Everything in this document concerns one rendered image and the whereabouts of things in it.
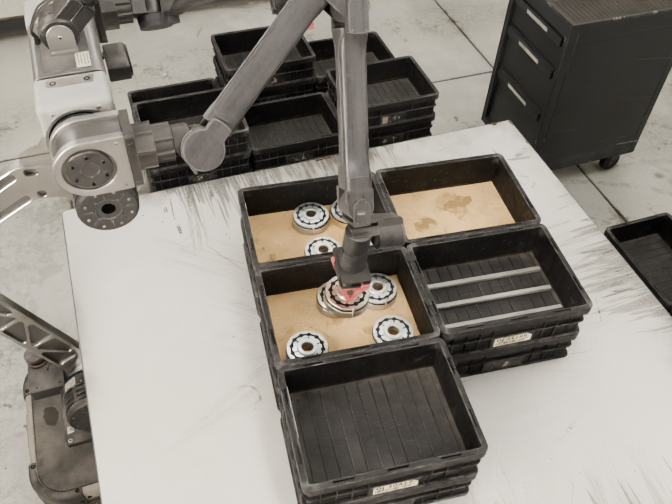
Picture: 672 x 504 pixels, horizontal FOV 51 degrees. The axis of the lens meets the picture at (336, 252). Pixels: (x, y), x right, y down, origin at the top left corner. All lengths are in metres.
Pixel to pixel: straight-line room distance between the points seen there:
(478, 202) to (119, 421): 1.18
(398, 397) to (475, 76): 2.79
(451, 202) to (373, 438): 0.82
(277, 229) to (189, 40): 2.55
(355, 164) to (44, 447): 1.44
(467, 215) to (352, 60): 0.86
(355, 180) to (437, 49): 3.04
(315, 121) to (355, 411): 1.72
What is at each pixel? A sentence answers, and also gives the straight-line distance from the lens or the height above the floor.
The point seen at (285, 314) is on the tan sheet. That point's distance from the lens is 1.82.
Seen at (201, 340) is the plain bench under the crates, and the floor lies 0.70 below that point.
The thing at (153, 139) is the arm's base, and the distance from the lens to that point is 1.30.
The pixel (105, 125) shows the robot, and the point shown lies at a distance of 1.32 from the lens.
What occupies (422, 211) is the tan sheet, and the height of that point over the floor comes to 0.83.
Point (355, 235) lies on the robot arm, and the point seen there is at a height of 1.25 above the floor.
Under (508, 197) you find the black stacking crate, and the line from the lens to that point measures 2.15.
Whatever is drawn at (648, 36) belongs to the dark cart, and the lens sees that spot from 3.26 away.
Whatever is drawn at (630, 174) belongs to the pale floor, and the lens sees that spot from 3.81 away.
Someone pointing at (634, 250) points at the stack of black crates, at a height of 0.27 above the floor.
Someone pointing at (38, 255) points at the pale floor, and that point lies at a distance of 3.26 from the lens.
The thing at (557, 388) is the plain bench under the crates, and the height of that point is 0.70.
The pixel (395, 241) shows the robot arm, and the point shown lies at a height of 1.22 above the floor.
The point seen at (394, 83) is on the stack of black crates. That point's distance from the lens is 3.19.
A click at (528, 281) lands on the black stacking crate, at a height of 0.83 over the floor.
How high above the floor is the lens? 2.29
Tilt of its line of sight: 48 degrees down
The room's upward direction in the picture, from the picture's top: 3 degrees clockwise
